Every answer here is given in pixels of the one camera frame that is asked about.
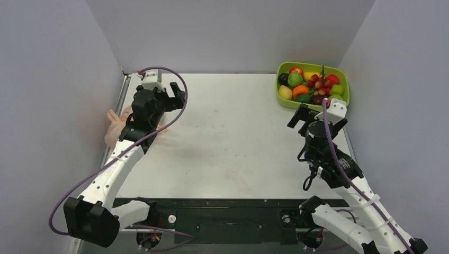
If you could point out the orange fruit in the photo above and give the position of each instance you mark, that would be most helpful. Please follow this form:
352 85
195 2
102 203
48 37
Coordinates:
298 90

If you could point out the translucent orange plastic bag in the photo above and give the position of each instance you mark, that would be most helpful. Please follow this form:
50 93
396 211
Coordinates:
114 131

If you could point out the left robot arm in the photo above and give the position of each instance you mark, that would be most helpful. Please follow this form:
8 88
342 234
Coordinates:
91 216

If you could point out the yellow banana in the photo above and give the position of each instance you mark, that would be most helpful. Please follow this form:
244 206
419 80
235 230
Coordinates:
308 74

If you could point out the yellow lemon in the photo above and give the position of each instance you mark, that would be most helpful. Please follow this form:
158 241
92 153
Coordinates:
285 92

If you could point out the green lime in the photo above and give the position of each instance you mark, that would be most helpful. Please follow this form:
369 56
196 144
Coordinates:
303 98

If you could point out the aluminium table rail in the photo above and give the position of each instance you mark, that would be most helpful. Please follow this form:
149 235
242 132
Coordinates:
113 117

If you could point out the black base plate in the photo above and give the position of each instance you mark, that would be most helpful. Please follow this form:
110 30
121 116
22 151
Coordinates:
231 221

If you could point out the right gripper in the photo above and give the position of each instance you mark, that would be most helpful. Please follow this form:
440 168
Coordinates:
308 119

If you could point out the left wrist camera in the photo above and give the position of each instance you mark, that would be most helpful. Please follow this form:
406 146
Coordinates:
151 79

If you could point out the green apple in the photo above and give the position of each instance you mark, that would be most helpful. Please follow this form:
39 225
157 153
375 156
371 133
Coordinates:
337 90

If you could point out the red apple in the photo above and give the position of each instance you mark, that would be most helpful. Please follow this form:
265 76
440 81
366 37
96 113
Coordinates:
297 70

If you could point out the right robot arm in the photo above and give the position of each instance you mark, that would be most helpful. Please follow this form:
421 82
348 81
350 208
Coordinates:
379 232

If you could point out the green guava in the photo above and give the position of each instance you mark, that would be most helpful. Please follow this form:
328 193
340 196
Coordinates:
295 79

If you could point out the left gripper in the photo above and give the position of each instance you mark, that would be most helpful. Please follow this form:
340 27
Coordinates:
172 103

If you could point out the dark purple plum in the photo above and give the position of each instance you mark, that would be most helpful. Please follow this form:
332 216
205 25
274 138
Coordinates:
317 99

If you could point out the red grape bunch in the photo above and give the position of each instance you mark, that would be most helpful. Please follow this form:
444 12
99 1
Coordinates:
318 85

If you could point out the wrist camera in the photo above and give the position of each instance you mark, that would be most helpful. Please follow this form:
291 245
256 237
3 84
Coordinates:
151 79
334 110

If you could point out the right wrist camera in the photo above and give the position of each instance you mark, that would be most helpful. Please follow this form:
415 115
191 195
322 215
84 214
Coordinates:
334 110

